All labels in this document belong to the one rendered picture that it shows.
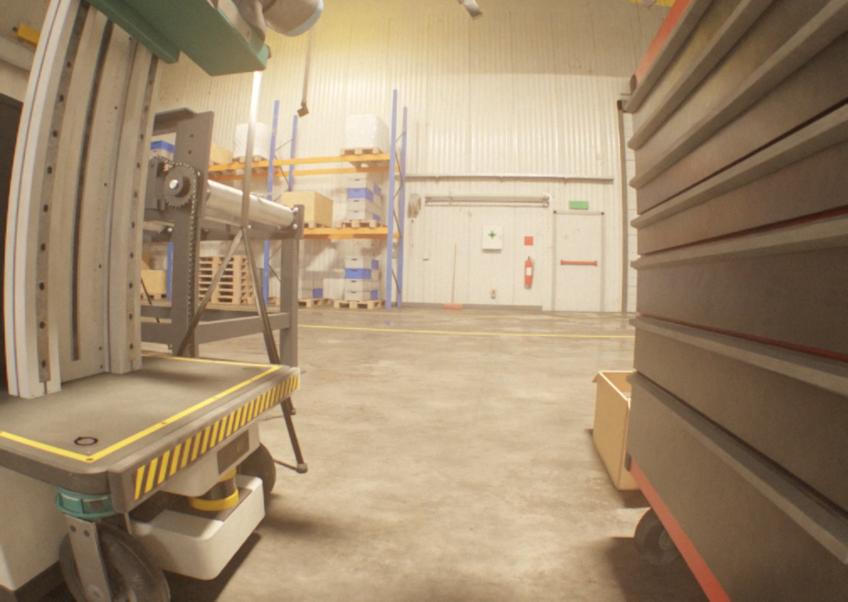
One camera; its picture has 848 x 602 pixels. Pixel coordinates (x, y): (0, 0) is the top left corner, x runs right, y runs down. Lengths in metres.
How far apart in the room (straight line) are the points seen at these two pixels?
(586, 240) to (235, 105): 9.42
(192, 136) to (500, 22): 10.79
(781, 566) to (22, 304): 0.98
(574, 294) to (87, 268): 10.06
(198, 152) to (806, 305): 1.84
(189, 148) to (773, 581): 1.97
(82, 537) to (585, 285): 10.34
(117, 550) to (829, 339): 0.78
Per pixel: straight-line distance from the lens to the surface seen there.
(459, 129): 11.13
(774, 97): 0.48
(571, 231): 10.61
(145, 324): 1.99
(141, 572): 0.69
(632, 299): 10.82
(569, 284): 10.54
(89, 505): 0.66
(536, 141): 11.01
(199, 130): 1.94
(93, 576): 0.73
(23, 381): 0.86
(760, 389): 0.49
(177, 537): 0.80
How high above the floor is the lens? 0.52
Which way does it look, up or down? level
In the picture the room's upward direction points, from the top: 1 degrees clockwise
